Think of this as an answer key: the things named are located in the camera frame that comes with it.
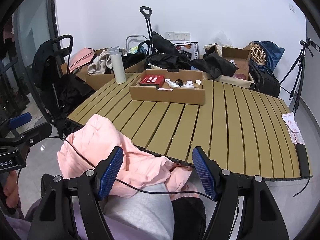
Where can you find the flat cardboard tray box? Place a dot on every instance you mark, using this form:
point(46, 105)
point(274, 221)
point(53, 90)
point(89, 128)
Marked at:
point(162, 92)

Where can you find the red tea box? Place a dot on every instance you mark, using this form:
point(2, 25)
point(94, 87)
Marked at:
point(152, 80)

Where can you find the white tube bottle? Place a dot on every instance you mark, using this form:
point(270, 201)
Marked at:
point(171, 84)

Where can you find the black backpack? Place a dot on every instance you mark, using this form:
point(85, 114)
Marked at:
point(264, 82)

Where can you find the black garment on box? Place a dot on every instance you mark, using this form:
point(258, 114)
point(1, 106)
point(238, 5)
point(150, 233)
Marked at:
point(214, 65)

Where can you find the wicker basket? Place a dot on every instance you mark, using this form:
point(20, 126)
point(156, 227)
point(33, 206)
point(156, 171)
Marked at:
point(257, 53)

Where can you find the camera tripod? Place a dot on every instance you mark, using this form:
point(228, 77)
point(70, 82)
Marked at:
point(296, 91)

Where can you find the printed product box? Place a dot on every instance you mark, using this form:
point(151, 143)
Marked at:
point(188, 49)

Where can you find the blue cloth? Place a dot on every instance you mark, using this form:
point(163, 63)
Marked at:
point(273, 53)

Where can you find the black trolley handle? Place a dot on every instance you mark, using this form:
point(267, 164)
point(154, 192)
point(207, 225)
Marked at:
point(147, 12)

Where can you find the open cardboard box right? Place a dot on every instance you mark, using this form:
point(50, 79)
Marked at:
point(237, 56)

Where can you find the person's left hand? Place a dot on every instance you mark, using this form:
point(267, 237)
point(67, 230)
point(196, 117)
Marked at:
point(10, 190)

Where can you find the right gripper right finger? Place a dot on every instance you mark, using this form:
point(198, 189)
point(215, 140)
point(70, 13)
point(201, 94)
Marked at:
point(208, 172)

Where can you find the grey sweatpants leg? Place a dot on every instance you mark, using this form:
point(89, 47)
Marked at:
point(142, 216)

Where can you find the black stroller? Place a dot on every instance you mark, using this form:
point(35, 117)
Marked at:
point(60, 94)

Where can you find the pink bag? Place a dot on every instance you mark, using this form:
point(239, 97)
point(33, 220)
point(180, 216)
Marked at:
point(81, 58)

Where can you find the blue finger of the left gripper outside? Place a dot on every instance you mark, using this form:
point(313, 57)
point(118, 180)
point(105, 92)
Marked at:
point(19, 120)

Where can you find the white metal frame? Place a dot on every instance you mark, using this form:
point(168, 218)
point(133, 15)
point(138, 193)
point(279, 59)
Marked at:
point(132, 42)

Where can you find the black phone on table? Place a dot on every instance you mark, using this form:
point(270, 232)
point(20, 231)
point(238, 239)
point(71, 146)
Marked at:
point(303, 160)

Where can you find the paper packet at table edge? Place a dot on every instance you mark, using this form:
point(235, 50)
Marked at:
point(293, 129)

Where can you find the black jacket pile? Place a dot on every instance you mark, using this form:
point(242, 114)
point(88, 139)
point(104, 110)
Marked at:
point(157, 53)

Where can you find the cardboard box with clothes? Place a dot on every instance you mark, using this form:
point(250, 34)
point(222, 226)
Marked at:
point(96, 81)

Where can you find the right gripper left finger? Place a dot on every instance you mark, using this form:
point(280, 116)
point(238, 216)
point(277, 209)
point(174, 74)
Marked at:
point(106, 173)

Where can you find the wall power socket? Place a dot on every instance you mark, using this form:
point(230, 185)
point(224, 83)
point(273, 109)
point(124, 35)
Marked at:
point(177, 36)

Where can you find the white sticker in tray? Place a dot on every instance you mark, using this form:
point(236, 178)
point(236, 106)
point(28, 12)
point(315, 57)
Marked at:
point(188, 86)

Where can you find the white thermos bottle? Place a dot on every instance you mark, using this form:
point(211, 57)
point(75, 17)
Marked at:
point(117, 65)

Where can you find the beige cloth pile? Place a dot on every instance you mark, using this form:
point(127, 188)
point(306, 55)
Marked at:
point(101, 64)

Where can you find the pink jacket on lap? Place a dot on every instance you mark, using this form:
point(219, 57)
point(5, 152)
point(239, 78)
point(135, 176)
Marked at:
point(126, 169)

